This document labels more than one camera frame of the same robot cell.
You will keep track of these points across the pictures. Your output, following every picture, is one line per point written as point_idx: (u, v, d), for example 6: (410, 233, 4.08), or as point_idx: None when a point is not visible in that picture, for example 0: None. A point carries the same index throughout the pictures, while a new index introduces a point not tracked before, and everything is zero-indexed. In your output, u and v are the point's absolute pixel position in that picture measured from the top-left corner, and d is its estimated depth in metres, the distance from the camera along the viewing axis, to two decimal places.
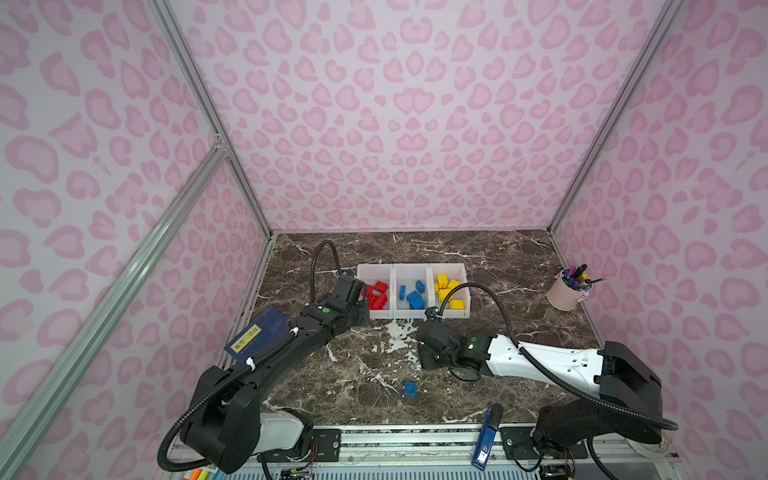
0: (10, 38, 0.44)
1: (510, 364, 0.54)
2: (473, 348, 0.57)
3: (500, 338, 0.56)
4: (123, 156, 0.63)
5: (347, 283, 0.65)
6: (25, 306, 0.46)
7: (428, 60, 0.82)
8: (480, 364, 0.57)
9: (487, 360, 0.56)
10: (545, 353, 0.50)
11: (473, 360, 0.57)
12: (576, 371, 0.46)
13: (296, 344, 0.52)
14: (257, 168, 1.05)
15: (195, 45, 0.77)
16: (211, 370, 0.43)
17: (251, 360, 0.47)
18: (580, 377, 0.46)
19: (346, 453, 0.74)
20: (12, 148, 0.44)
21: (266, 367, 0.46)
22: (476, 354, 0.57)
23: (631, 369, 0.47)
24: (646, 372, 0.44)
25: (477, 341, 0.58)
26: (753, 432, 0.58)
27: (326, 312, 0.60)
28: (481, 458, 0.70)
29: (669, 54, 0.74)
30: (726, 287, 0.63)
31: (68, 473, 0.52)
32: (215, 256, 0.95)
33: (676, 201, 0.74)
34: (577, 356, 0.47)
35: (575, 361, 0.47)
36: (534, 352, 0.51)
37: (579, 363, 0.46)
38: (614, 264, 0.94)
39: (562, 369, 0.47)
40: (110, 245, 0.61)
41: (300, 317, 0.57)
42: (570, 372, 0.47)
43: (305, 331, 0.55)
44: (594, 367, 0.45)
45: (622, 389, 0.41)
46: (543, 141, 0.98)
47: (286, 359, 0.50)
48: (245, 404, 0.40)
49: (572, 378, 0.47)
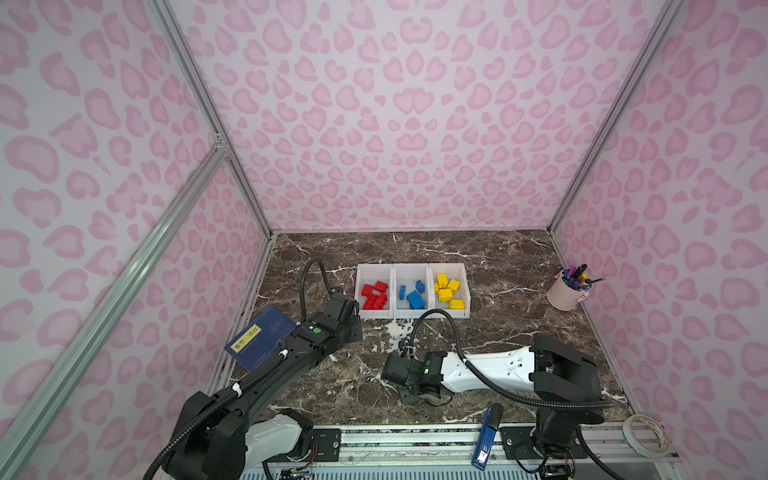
0: (10, 38, 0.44)
1: (463, 378, 0.56)
2: (429, 372, 0.59)
3: (449, 356, 0.58)
4: (123, 156, 0.63)
5: (339, 302, 0.65)
6: (25, 306, 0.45)
7: (428, 60, 0.82)
8: (439, 386, 0.59)
9: (443, 381, 0.58)
10: (484, 362, 0.52)
11: (431, 385, 0.58)
12: (514, 372, 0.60)
13: (285, 368, 0.51)
14: (257, 168, 1.05)
15: (195, 44, 0.77)
16: (197, 394, 0.43)
17: (237, 386, 0.46)
18: (518, 375, 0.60)
19: (346, 453, 0.74)
20: (12, 148, 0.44)
21: (253, 392, 0.46)
22: (433, 377, 0.58)
23: (562, 359, 0.51)
24: (575, 357, 0.46)
25: (431, 362, 0.60)
26: (753, 432, 0.58)
27: (318, 333, 0.59)
28: (481, 458, 0.70)
29: (669, 54, 0.74)
30: (726, 287, 0.63)
31: (68, 473, 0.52)
32: (214, 256, 0.94)
33: (676, 201, 0.74)
34: (509, 357, 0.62)
35: (512, 362, 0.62)
36: (476, 363, 0.53)
37: (515, 364, 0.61)
38: (614, 264, 0.94)
39: (502, 372, 0.49)
40: (110, 245, 0.61)
41: (290, 339, 0.57)
42: (511, 375, 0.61)
43: (295, 353, 0.54)
44: (528, 364, 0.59)
45: (554, 380, 0.43)
46: (543, 141, 0.98)
47: (276, 382, 0.50)
48: (230, 433, 0.39)
49: (515, 377, 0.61)
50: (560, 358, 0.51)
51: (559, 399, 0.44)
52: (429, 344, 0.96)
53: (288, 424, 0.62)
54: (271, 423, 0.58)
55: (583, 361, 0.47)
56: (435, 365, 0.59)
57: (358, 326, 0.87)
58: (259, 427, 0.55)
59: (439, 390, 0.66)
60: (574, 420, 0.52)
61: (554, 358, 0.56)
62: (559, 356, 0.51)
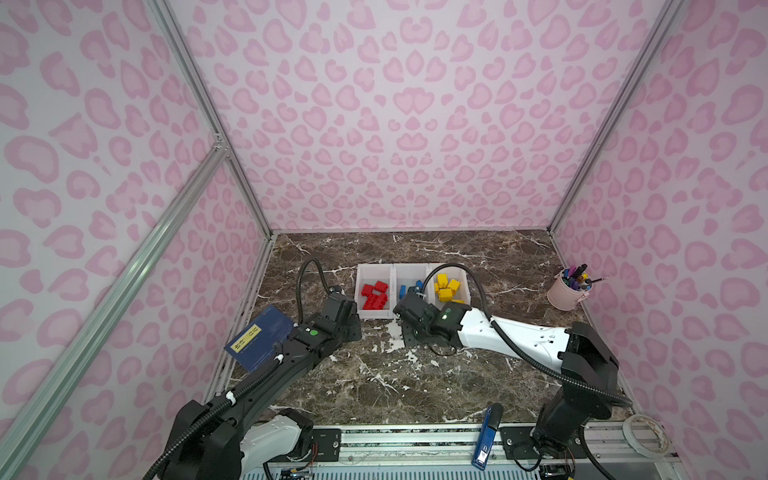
0: (10, 38, 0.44)
1: (481, 336, 0.55)
2: (447, 317, 0.58)
3: (474, 311, 0.57)
4: (123, 156, 0.63)
5: (337, 303, 0.63)
6: (25, 306, 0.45)
7: (428, 60, 0.82)
8: (450, 334, 0.58)
9: (458, 331, 0.57)
10: (514, 329, 0.51)
11: (445, 330, 0.58)
12: (542, 347, 0.47)
13: (280, 373, 0.50)
14: (257, 168, 1.05)
15: (195, 44, 0.77)
16: (191, 403, 0.42)
17: (231, 394, 0.45)
18: (545, 351, 0.47)
19: (346, 453, 0.74)
20: (12, 148, 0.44)
21: (247, 400, 0.45)
22: (449, 323, 0.57)
23: (591, 351, 0.50)
24: (606, 352, 0.46)
25: (452, 311, 0.59)
26: (753, 432, 0.58)
27: (314, 336, 0.58)
28: (481, 458, 0.70)
29: (668, 54, 0.74)
30: (726, 287, 0.63)
31: (68, 473, 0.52)
32: (215, 256, 0.95)
33: (676, 201, 0.74)
34: (545, 333, 0.48)
35: (543, 337, 0.48)
36: (504, 327, 0.52)
37: (546, 339, 0.47)
38: (614, 264, 0.94)
39: (528, 342, 0.49)
40: (110, 245, 0.61)
41: (287, 342, 0.56)
42: (536, 347, 0.48)
43: (291, 358, 0.53)
44: (560, 343, 0.46)
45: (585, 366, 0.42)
46: (543, 141, 0.98)
47: (271, 389, 0.49)
48: (224, 443, 0.39)
49: (538, 352, 0.48)
50: (589, 351, 0.50)
51: (582, 377, 0.43)
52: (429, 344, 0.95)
53: (286, 426, 0.61)
54: (270, 427, 0.58)
55: (609, 361, 0.47)
56: (454, 314, 0.58)
57: (355, 325, 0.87)
58: (257, 430, 0.55)
59: (450, 338, 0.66)
60: (580, 414, 0.53)
61: (584, 348, 0.51)
62: (592, 346, 0.49)
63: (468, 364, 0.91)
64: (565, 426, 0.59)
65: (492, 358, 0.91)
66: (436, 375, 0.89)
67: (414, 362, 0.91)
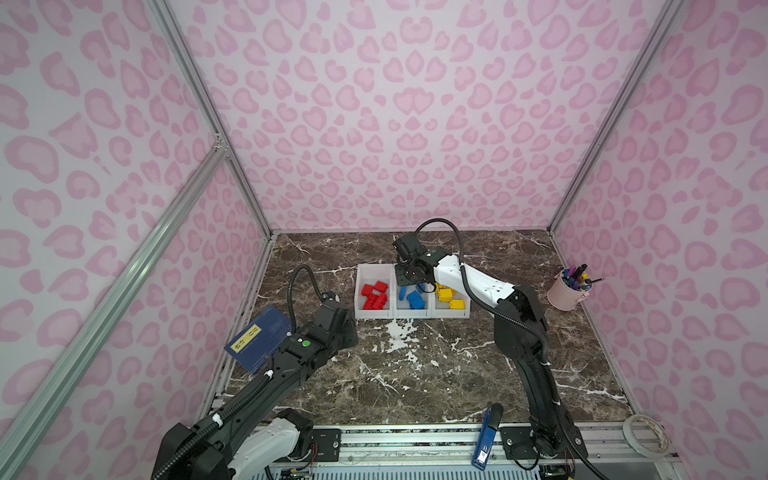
0: (10, 38, 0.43)
1: (447, 276, 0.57)
2: (431, 255, 0.69)
3: (452, 255, 0.68)
4: (123, 156, 0.63)
5: (332, 311, 0.62)
6: (26, 306, 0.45)
7: (427, 60, 0.82)
8: (428, 270, 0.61)
9: (435, 266, 0.70)
10: (478, 274, 0.62)
11: (424, 264, 0.71)
12: (491, 292, 0.59)
13: (269, 391, 0.49)
14: (257, 168, 1.05)
15: (195, 44, 0.77)
16: (177, 426, 0.42)
17: (218, 415, 0.44)
18: (490, 296, 0.60)
19: (346, 453, 0.74)
20: (13, 148, 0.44)
21: (235, 421, 0.44)
22: (430, 257, 0.70)
23: (526, 310, 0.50)
24: (540, 311, 0.57)
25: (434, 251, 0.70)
26: (753, 432, 0.58)
27: (307, 347, 0.57)
28: (481, 458, 0.70)
29: (669, 54, 0.74)
30: (726, 287, 0.63)
31: (68, 473, 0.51)
32: (215, 256, 0.95)
33: (676, 201, 0.74)
34: (497, 282, 0.59)
35: (496, 284, 0.59)
36: (471, 272, 0.63)
37: (497, 285, 0.58)
38: (614, 264, 0.94)
39: (479, 286, 0.62)
40: (110, 245, 0.61)
41: (277, 354, 0.55)
42: (486, 291, 0.60)
43: (281, 372, 0.52)
44: (504, 293, 0.57)
45: (508, 307, 0.54)
46: (543, 141, 0.98)
47: (260, 408, 0.48)
48: (210, 470, 0.38)
49: (484, 297, 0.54)
50: (526, 310, 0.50)
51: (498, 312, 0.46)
52: (429, 344, 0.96)
53: (285, 430, 0.61)
54: (267, 434, 0.58)
55: (540, 322, 0.58)
56: (436, 254, 0.69)
57: (353, 333, 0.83)
58: (253, 440, 0.54)
59: (427, 272, 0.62)
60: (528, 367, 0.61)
61: (524, 307, 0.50)
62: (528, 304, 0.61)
63: (468, 365, 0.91)
64: (547, 409, 0.63)
65: (492, 358, 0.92)
66: (436, 375, 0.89)
67: (414, 362, 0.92)
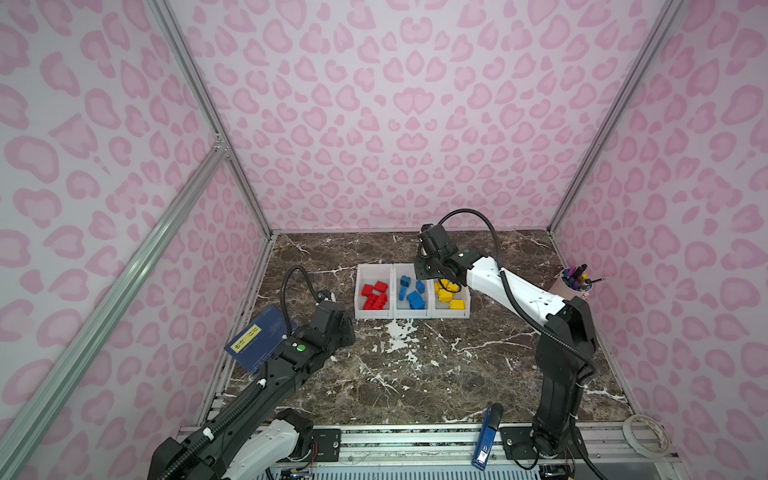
0: (9, 38, 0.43)
1: (483, 282, 0.61)
2: (462, 255, 0.62)
3: (490, 258, 0.60)
4: (123, 157, 0.63)
5: (327, 313, 0.60)
6: (25, 306, 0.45)
7: (428, 60, 0.82)
8: (460, 272, 0.65)
9: (469, 269, 0.62)
10: (519, 283, 0.55)
11: (456, 265, 0.63)
12: (536, 305, 0.51)
13: (262, 400, 0.48)
14: (257, 168, 1.05)
15: (195, 44, 0.77)
16: (169, 440, 0.41)
17: (208, 429, 0.43)
18: (537, 309, 0.51)
19: (346, 453, 0.74)
20: (13, 148, 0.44)
21: (227, 433, 0.43)
22: (463, 260, 0.62)
23: (576, 327, 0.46)
24: (591, 331, 0.52)
25: (467, 252, 0.62)
26: (753, 432, 0.58)
27: (302, 353, 0.56)
28: (481, 458, 0.70)
29: (668, 54, 0.74)
30: (726, 287, 0.63)
31: (68, 473, 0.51)
32: (214, 256, 0.94)
33: (676, 201, 0.74)
34: (544, 294, 0.52)
35: (541, 296, 0.52)
36: (512, 280, 0.55)
37: (542, 299, 0.51)
38: (614, 264, 0.94)
39: (523, 296, 0.54)
40: (110, 245, 0.61)
41: (271, 361, 0.53)
42: (530, 303, 0.53)
43: (275, 380, 0.51)
44: (553, 308, 0.49)
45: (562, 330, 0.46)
46: (543, 141, 0.98)
47: (253, 419, 0.47)
48: None
49: (528, 310, 0.54)
50: (575, 327, 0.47)
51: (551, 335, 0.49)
52: (429, 344, 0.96)
53: (282, 433, 0.61)
54: (264, 438, 0.57)
55: (590, 342, 0.51)
56: (469, 255, 0.62)
57: (350, 333, 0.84)
58: (249, 446, 0.54)
59: (458, 274, 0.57)
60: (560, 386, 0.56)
61: (576, 324, 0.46)
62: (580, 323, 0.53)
63: (468, 365, 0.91)
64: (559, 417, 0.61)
65: (492, 358, 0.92)
66: (436, 375, 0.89)
67: (414, 362, 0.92)
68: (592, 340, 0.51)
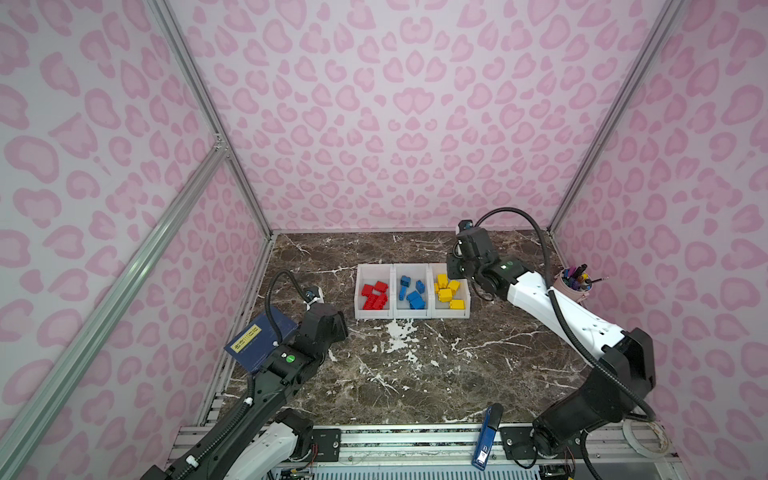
0: (10, 38, 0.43)
1: (528, 300, 0.56)
2: (505, 268, 0.57)
3: (537, 275, 0.55)
4: (123, 156, 0.63)
5: (316, 321, 0.57)
6: (25, 306, 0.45)
7: (428, 60, 0.82)
8: (501, 285, 0.60)
9: (512, 284, 0.57)
10: (571, 305, 0.49)
11: (497, 278, 0.58)
12: (589, 333, 0.46)
13: (249, 419, 0.46)
14: (257, 168, 1.05)
15: (195, 44, 0.77)
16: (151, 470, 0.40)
17: (191, 456, 0.42)
18: (590, 339, 0.46)
19: (346, 453, 0.74)
20: (13, 148, 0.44)
21: (213, 458, 0.42)
22: (505, 272, 0.57)
23: (634, 363, 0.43)
24: (650, 369, 0.46)
25: (511, 264, 0.57)
26: (753, 432, 0.58)
27: (291, 364, 0.54)
28: (481, 458, 0.70)
29: (669, 54, 0.74)
30: (726, 287, 0.63)
31: (68, 473, 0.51)
32: (215, 256, 0.95)
33: (676, 201, 0.74)
34: (600, 323, 0.46)
35: (595, 324, 0.46)
36: (562, 301, 0.50)
37: (598, 328, 0.46)
38: (614, 264, 0.94)
39: (575, 323, 0.48)
40: (110, 245, 0.61)
41: (260, 374, 0.52)
42: (583, 331, 0.47)
43: (263, 397, 0.49)
44: (610, 339, 0.44)
45: (623, 370, 0.41)
46: (543, 141, 0.98)
47: (240, 440, 0.46)
48: None
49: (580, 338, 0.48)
50: (634, 363, 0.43)
51: (610, 373, 0.43)
52: (429, 344, 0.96)
53: (279, 439, 0.60)
54: (261, 446, 0.57)
55: (647, 381, 0.45)
56: (513, 268, 0.57)
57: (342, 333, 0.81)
58: (242, 459, 0.53)
59: (499, 287, 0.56)
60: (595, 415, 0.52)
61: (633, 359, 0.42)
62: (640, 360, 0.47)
63: (468, 365, 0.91)
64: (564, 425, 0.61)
65: (492, 358, 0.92)
66: (436, 375, 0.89)
67: (414, 362, 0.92)
68: (650, 378, 0.45)
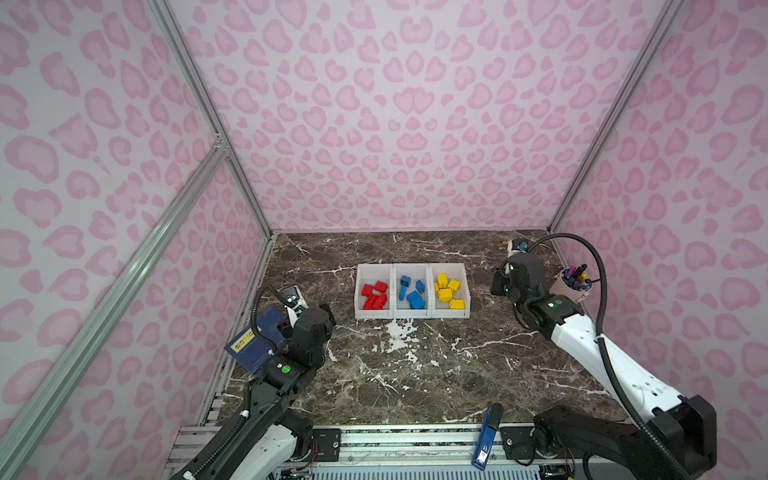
0: (10, 38, 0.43)
1: (575, 344, 0.52)
2: (552, 306, 0.55)
3: (587, 318, 0.52)
4: (123, 156, 0.63)
5: (307, 330, 0.56)
6: (25, 306, 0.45)
7: (428, 60, 0.82)
8: (547, 323, 0.57)
9: (559, 324, 0.54)
10: (622, 359, 0.46)
11: (542, 314, 0.56)
12: (639, 391, 0.43)
13: (245, 433, 0.47)
14: (257, 168, 1.05)
15: (195, 44, 0.77)
16: None
17: (188, 473, 0.42)
18: (641, 398, 0.42)
19: (346, 453, 0.74)
20: (13, 148, 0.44)
21: (210, 473, 0.42)
22: (552, 312, 0.55)
23: (691, 433, 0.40)
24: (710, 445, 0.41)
25: (561, 303, 0.56)
26: (753, 432, 0.58)
27: (286, 375, 0.54)
28: (481, 458, 0.70)
29: (669, 54, 0.74)
30: (726, 287, 0.63)
31: (68, 473, 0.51)
32: (215, 256, 0.95)
33: (676, 201, 0.74)
34: (653, 383, 0.43)
35: (647, 383, 0.43)
36: (613, 354, 0.47)
37: (649, 387, 0.42)
38: (614, 264, 0.94)
39: (625, 378, 0.44)
40: (110, 245, 0.61)
41: (255, 385, 0.52)
42: (633, 388, 0.43)
43: (258, 408, 0.49)
44: (663, 402, 0.41)
45: (676, 438, 0.37)
46: (543, 141, 0.98)
47: (237, 454, 0.46)
48: None
49: (630, 395, 0.44)
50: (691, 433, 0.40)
51: (658, 439, 0.39)
52: (429, 344, 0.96)
53: (277, 442, 0.60)
54: (258, 451, 0.57)
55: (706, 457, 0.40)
56: (560, 308, 0.55)
57: None
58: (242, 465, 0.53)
59: (543, 325, 0.58)
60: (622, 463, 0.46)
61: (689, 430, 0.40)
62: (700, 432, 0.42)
63: (468, 364, 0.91)
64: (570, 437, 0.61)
65: (492, 358, 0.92)
66: (436, 375, 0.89)
67: (414, 362, 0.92)
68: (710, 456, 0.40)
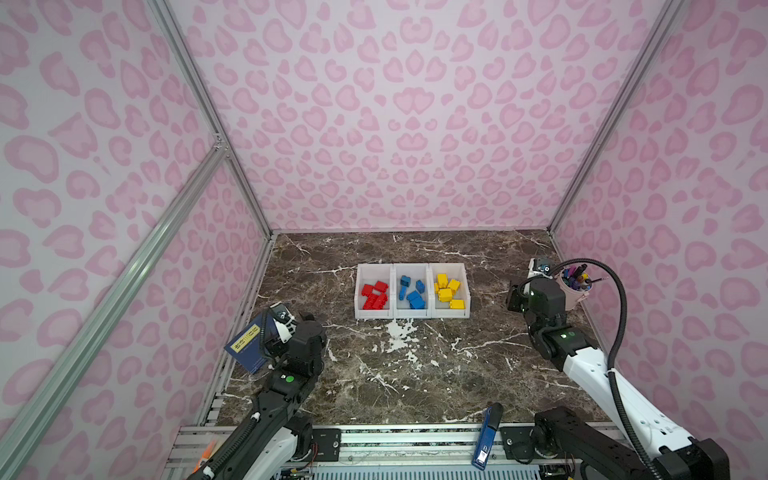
0: (10, 38, 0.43)
1: (586, 377, 0.53)
2: (564, 340, 0.56)
3: (599, 351, 0.53)
4: (123, 156, 0.63)
5: (303, 345, 0.59)
6: (25, 306, 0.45)
7: (428, 60, 0.82)
8: (557, 354, 0.58)
9: (571, 356, 0.55)
10: (634, 397, 0.46)
11: (554, 344, 0.57)
12: (648, 428, 0.43)
13: (257, 433, 0.50)
14: (257, 168, 1.05)
15: (195, 44, 0.77)
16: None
17: (208, 467, 0.44)
18: (649, 435, 0.42)
19: (346, 453, 0.74)
20: (13, 148, 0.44)
21: (227, 469, 0.45)
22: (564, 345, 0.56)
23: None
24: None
25: (575, 336, 0.56)
26: (753, 432, 0.58)
27: (290, 384, 0.58)
28: (481, 458, 0.70)
29: (668, 54, 0.74)
30: (725, 287, 0.64)
31: (68, 473, 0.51)
32: (215, 256, 0.95)
33: (676, 201, 0.74)
34: (664, 422, 0.43)
35: (657, 422, 0.43)
36: (625, 391, 0.47)
37: (659, 426, 0.42)
38: (614, 264, 0.94)
39: (634, 414, 0.45)
40: (110, 245, 0.61)
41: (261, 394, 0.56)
42: (641, 425, 0.43)
43: (268, 412, 0.53)
44: (673, 442, 0.40)
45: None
46: (543, 141, 0.98)
47: (250, 452, 0.48)
48: None
49: (638, 433, 0.44)
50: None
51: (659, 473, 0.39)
52: (429, 344, 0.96)
53: (279, 442, 0.60)
54: (262, 454, 0.57)
55: None
56: (574, 341, 0.56)
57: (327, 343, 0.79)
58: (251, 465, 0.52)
59: (554, 355, 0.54)
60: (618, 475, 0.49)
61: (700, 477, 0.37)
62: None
63: (468, 364, 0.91)
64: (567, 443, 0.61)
65: (492, 358, 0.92)
66: (436, 375, 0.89)
67: (414, 362, 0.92)
68: None
